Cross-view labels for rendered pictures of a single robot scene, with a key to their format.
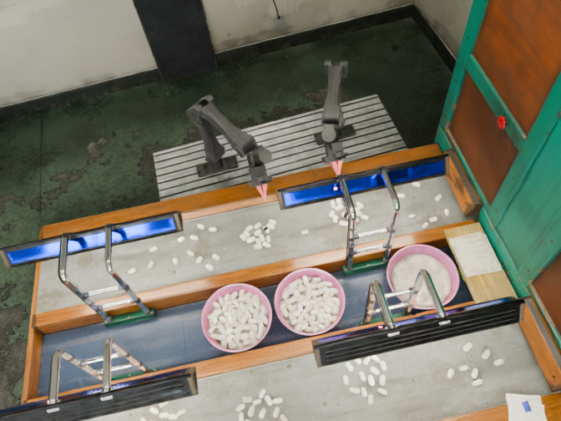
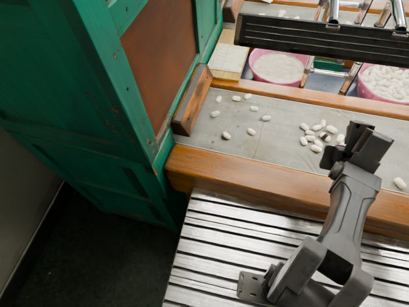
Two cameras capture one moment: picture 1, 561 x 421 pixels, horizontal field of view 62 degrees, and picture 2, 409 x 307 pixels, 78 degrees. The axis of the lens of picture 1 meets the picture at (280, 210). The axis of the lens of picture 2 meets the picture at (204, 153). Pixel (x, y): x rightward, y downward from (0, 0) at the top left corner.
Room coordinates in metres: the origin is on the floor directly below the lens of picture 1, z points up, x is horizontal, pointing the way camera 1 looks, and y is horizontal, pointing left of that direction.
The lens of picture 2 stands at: (1.65, -0.45, 1.49)
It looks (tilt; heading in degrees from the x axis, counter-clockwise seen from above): 58 degrees down; 205
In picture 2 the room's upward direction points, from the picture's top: 6 degrees counter-clockwise
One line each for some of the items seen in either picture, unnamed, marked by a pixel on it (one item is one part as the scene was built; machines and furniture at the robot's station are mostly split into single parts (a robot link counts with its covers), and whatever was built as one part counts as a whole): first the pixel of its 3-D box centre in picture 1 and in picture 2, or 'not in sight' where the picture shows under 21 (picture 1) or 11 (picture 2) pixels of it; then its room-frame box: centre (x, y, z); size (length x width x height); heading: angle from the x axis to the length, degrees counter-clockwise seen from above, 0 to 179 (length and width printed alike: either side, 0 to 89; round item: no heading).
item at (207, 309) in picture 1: (238, 320); not in sight; (0.66, 0.23, 0.72); 0.27 x 0.27 x 0.10
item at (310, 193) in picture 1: (362, 178); (357, 39); (0.97, -0.31, 1.08); 0.62 x 0.08 x 0.07; 93
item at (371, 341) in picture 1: (417, 327); not in sight; (0.42, -0.34, 1.08); 0.62 x 0.08 x 0.07; 93
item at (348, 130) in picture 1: (335, 129); (276, 290); (1.55, -0.33, 0.71); 0.20 x 0.07 x 0.08; 98
